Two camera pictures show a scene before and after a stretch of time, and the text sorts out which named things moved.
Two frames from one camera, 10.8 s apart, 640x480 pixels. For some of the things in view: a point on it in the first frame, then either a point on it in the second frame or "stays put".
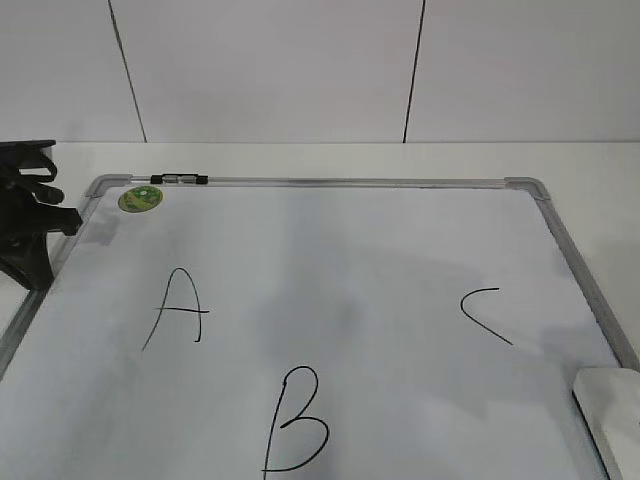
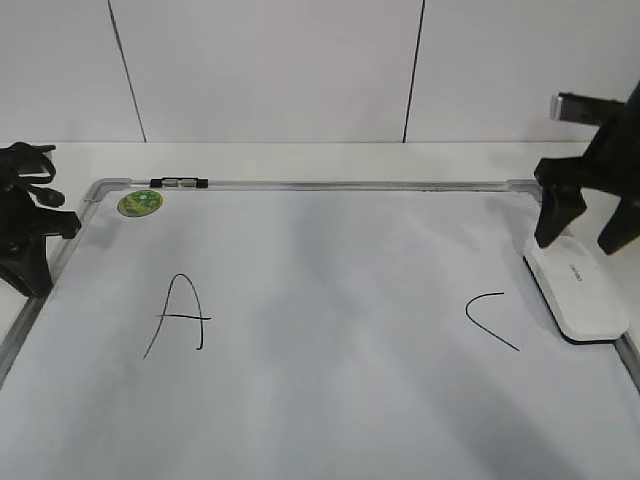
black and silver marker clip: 193,179 stays put
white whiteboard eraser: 608,403 to 580,289
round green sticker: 140,199 stays put
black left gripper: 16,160 stays put
